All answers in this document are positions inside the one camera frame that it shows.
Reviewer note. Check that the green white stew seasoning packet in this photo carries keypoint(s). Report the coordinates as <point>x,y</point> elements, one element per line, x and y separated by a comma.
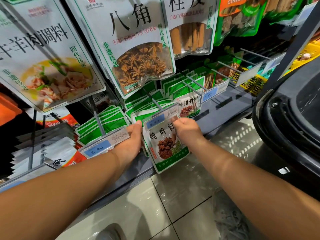
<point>165,150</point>

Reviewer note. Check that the green orange Guangxi cinnamon bags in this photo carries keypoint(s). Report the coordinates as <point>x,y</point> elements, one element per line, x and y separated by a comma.
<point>282,7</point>
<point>240,17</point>

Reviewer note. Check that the clear brown-spice packets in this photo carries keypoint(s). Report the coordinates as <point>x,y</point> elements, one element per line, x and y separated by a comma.
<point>125,47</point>

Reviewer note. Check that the person's shoe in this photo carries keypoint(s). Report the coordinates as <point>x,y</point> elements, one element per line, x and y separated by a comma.
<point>230,220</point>
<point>109,232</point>

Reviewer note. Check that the person's right forearm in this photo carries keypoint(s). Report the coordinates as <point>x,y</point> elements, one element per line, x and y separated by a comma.
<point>260,192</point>

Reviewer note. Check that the yellow display trays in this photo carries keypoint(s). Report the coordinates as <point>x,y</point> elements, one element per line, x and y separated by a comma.
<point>305,55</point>

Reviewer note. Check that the person's right hand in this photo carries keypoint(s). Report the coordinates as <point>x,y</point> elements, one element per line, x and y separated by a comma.
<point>189,132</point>

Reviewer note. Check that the gray metal shelving unit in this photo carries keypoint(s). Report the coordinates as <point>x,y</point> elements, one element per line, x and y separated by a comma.
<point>295,42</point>

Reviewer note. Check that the clear red-spice packets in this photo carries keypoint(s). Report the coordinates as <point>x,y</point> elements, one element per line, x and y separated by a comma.
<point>45,57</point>

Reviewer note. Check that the row of clear green-top packets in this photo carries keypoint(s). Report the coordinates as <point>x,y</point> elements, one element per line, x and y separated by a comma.
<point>107,122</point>

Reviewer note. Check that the clear cinnamon packets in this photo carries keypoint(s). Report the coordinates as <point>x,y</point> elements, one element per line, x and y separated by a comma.
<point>190,27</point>

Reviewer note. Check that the blue white price tag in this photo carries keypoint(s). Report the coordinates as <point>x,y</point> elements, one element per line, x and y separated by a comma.
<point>157,120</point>
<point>100,146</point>
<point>22,180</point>
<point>212,91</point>

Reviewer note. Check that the row of yellow black packets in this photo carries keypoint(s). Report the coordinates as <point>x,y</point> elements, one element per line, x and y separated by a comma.
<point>255,82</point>

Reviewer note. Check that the person's right shoe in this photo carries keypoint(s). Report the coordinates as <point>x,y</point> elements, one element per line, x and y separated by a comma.
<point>230,220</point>

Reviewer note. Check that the black shopping basket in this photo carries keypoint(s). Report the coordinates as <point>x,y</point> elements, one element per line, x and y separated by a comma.
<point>295,117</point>

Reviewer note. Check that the person's left shoe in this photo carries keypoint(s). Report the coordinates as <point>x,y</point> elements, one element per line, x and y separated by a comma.
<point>109,232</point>

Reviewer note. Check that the orange seasoning packet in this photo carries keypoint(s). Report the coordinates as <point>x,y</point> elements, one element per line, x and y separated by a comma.
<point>7,110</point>

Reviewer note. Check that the person's left forearm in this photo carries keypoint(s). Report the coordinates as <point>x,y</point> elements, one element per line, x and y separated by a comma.
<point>55,197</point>

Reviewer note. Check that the person's left hand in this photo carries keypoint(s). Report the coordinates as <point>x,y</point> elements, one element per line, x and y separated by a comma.
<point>129,146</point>

